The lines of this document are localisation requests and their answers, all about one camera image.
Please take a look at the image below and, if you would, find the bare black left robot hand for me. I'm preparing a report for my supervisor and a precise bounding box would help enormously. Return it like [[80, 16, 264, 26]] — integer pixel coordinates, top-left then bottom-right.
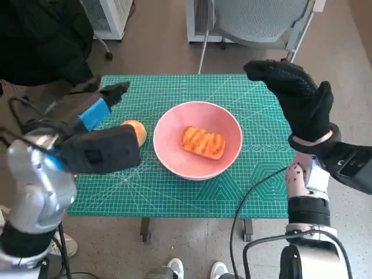
[[62, 75, 131, 133]]

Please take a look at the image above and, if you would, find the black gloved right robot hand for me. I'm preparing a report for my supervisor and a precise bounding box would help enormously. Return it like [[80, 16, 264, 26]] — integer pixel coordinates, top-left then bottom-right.
[[243, 59, 334, 143]]

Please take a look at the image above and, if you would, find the round toy bread bun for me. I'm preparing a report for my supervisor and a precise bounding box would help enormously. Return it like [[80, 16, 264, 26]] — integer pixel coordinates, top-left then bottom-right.
[[120, 120, 148, 148]]

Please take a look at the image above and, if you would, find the pink bowl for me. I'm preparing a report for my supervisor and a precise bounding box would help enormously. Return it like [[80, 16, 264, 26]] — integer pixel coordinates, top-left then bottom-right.
[[153, 101, 244, 181]]

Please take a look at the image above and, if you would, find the rectangular orange toy bread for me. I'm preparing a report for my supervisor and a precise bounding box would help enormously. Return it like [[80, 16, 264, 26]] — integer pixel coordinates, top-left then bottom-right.
[[180, 125, 227, 160]]

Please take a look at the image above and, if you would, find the grey mesh chair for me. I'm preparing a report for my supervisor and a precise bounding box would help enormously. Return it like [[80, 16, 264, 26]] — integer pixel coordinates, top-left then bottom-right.
[[197, 0, 325, 75]]

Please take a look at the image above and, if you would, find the white cabinet with grille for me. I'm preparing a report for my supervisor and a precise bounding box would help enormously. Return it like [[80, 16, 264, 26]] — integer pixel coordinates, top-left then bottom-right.
[[81, 0, 134, 41]]

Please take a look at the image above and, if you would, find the green cutting mat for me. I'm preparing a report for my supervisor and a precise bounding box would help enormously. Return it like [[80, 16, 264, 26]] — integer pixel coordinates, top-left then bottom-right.
[[68, 74, 302, 219]]

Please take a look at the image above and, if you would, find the black table leg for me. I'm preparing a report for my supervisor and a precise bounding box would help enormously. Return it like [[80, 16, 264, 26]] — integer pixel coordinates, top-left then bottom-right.
[[242, 218, 253, 242], [141, 218, 151, 242]]

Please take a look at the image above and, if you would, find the white air purifier unit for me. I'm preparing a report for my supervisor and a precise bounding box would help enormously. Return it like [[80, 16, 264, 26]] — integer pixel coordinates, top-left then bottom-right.
[[185, 0, 233, 44]]

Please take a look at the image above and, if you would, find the white shoe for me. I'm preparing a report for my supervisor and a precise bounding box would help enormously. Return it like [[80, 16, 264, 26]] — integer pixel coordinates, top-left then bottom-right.
[[167, 257, 184, 279], [209, 261, 229, 279]]

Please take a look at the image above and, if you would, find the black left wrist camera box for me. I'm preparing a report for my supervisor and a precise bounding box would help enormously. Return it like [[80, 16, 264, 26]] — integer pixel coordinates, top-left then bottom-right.
[[55, 125, 142, 175]]

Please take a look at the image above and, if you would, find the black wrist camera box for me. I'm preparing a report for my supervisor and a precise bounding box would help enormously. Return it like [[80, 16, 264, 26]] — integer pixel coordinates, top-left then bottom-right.
[[55, 125, 142, 175], [315, 142, 372, 195]]

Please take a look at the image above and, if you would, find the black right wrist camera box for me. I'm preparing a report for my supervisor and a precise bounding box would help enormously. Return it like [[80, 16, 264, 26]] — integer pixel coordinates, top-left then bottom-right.
[[315, 142, 372, 195]]

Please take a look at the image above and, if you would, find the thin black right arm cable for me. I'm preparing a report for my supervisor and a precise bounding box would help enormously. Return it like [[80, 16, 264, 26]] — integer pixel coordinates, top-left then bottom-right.
[[229, 167, 288, 279]]

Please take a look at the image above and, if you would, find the thick black cable loop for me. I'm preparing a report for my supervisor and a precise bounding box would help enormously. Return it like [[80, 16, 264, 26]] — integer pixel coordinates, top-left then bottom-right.
[[242, 234, 354, 279]]

